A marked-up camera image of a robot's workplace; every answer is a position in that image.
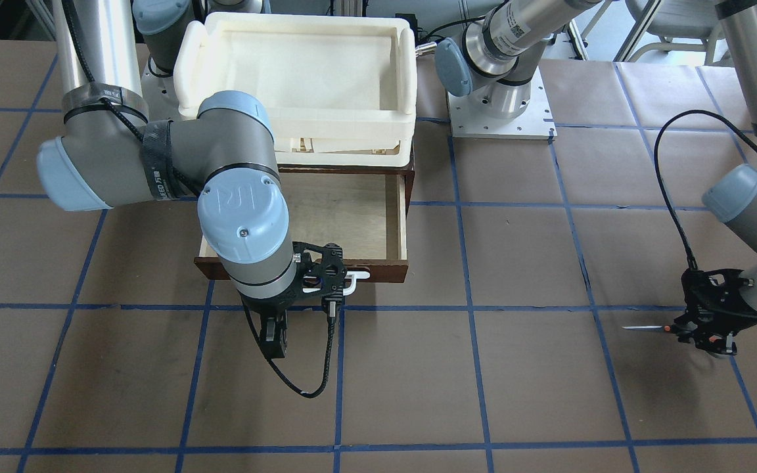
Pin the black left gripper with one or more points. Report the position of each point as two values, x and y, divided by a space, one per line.
732 309

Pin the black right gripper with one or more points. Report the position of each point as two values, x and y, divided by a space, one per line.
267 306

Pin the orange grey scissors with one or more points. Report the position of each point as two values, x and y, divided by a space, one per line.
716 345

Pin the brown wooden drawer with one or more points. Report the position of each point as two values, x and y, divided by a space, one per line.
365 213

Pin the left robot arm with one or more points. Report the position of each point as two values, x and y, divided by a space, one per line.
493 60

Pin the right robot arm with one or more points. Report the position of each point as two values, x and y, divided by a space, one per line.
113 154

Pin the brown wooden cabinet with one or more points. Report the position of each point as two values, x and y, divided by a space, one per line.
352 167

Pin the white plastic tray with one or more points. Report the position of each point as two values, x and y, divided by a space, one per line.
338 91

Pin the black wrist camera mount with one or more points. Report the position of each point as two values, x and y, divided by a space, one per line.
328 266

